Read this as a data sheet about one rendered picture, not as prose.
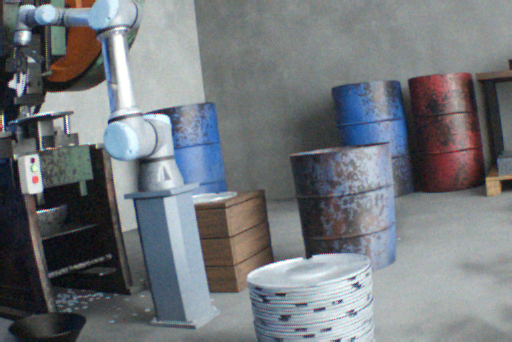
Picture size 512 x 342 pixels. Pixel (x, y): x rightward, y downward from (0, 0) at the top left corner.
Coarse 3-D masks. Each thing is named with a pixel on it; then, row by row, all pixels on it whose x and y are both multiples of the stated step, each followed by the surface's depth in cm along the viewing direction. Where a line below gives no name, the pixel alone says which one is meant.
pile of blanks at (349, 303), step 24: (312, 288) 117; (336, 288) 118; (360, 288) 122; (264, 312) 125; (288, 312) 119; (312, 312) 118; (336, 312) 119; (360, 312) 121; (264, 336) 125; (288, 336) 120; (312, 336) 119; (336, 336) 120; (360, 336) 124
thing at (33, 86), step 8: (32, 40) 214; (40, 40) 219; (32, 48) 214; (40, 48) 219; (32, 64) 215; (40, 64) 219; (32, 72) 215; (40, 72) 219; (8, 80) 211; (32, 80) 211; (40, 80) 215; (8, 88) 211; (24, 88) 209; (32, 88) 211; (40, 88) 215; (8, 96) 212; (16, 96) 208; (24, 96) 211
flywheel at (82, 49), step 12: (72, 0) 242; (84, 0) 243; (96, 0) 239; (72, 36) 248; (84, 36) 244; (96, 36) 240; (72, 48) 249; (84, 48) 245; (96, 48) 236; (60, 60) 254; (72, 60) 249; (84, 60) 240; (96, 60) 239; (60, 72) 249; (72, 72) 245; (84, 72) 243
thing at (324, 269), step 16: (320, 256) 146; (336, 256) 143; (352, 256) 140; (256, 272) 139; (272, 272) 137; (288, 272) 132; (304, 272) 129; (320, 272) 127; (336, 272) 127; (352, 272) 124; (272, 288) 121; (288, 288) 119
